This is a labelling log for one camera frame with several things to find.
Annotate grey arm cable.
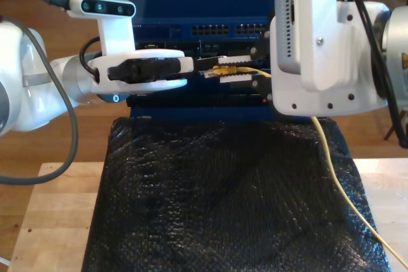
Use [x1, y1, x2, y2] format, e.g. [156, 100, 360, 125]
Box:
[0, 0, 85, 185]

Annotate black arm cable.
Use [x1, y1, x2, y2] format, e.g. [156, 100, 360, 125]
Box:
[347, 0, 408, 149]

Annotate black rack server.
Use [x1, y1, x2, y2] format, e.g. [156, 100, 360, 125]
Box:
[135, 39, 272, 72]

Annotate blue rack base plate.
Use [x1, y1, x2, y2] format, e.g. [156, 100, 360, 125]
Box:
[129, 105, 321, 123]

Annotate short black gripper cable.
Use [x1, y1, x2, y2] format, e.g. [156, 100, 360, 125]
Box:
[78, 36, 102, 82]

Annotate yellow network cable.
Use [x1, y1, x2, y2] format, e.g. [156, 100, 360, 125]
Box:
[203, 64, 408, 268]

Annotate black bubble mat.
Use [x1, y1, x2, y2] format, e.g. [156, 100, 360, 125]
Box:
[81, 115, 391, 272]

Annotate black rack tray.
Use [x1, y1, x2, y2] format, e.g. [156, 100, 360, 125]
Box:
[127, 85, 275, 109]

